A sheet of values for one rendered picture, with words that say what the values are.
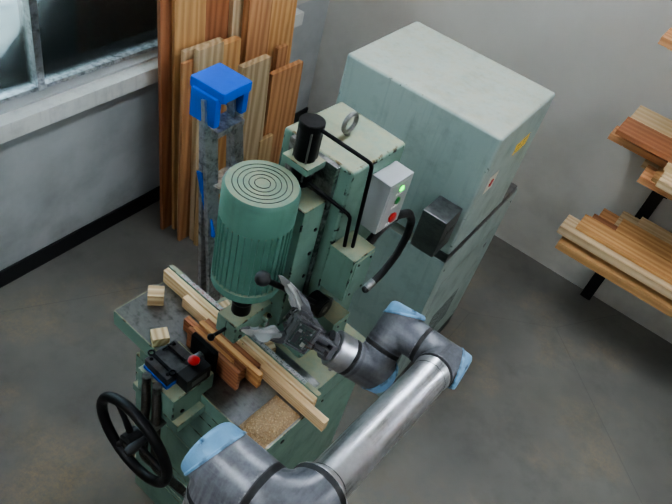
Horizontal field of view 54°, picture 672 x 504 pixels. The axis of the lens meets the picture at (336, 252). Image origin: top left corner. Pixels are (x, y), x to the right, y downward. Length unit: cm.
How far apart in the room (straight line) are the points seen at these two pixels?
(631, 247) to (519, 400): 88
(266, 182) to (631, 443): 244
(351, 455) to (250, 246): 52
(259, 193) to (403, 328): 45
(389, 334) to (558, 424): 187
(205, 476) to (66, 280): 221
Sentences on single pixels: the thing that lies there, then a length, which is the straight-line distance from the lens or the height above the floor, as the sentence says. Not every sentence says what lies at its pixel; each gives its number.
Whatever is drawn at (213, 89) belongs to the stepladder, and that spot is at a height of 116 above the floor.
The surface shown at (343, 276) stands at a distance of 168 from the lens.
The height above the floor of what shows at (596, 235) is 63.
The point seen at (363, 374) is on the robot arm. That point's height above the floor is 120.
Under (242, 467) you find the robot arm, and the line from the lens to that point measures 114.
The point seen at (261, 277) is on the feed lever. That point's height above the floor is 141.
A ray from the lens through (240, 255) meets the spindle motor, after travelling 150.
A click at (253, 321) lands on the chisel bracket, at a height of 104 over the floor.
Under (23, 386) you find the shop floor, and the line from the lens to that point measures 295.
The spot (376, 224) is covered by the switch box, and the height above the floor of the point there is 135.
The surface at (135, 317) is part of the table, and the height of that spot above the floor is 90.
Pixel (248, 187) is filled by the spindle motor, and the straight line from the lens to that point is 144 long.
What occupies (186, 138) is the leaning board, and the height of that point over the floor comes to 61.
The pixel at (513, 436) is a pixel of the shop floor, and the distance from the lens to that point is 316.
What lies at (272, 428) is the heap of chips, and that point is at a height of 93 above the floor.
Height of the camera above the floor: 242
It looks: 43 degrees down
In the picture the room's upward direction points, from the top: 17 degrees clockwise
